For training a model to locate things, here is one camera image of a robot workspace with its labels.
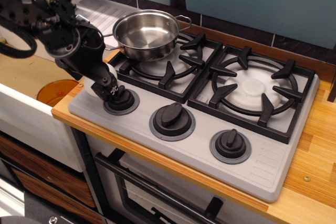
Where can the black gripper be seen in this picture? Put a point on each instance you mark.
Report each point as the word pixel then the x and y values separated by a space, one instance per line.
pixel 77 49

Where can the white egg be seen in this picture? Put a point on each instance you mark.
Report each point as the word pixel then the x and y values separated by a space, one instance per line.
pixel 88 82

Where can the stainless steel pot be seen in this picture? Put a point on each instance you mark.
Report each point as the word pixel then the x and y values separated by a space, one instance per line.
pixel 148 35

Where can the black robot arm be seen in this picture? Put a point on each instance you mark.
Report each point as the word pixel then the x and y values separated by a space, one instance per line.
pixel 25 19

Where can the black left stove knob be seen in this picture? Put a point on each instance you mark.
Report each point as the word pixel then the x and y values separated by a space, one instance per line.
pixel 124 102

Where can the black stove knob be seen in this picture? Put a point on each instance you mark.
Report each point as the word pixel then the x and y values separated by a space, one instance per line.
pixel 230 147
pixel 172 122
pixel 124 102

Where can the black middle stove knob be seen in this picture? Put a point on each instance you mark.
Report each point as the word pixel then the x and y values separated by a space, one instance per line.
pixel 172 122

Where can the grey toy stove top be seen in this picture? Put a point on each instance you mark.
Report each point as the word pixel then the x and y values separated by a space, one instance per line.
pixel 262 175

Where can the black right stove knob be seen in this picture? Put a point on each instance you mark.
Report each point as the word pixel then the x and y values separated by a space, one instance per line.
pixel 230 147

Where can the white sink unit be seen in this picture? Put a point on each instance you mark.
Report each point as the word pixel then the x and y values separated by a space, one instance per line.
pixel 31 121

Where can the black left burner grate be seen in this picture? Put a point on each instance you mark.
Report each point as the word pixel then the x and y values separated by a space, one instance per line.
pixel 174 76

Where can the black burner grate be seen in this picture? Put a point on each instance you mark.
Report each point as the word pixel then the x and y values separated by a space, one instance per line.
pixel 174 76
pixel 258 93

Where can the upper wooden drawer front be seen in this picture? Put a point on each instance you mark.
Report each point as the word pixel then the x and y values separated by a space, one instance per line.
pixel 51 171

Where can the wooden drawer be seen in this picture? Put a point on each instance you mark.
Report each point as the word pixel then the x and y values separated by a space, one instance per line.
pixel 51 171
pixel 70 196

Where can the oven door with window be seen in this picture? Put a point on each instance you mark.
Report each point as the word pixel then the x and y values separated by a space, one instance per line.
pixel 144 208

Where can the lower wooden drawer front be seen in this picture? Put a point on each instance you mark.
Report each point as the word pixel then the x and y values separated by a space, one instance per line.
pixel 70 196

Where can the black right burner grate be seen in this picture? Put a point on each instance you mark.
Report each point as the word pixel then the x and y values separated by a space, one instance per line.
pixel 258 93

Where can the brass screw in countertop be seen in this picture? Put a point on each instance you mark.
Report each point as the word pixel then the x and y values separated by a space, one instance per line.
pixel 307 178

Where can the black oven door handle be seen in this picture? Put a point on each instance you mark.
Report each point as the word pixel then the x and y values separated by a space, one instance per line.
pixel 154 190

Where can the right teal wall cabinet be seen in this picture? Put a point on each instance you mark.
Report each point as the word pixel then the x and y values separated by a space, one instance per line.
pixel 310 21

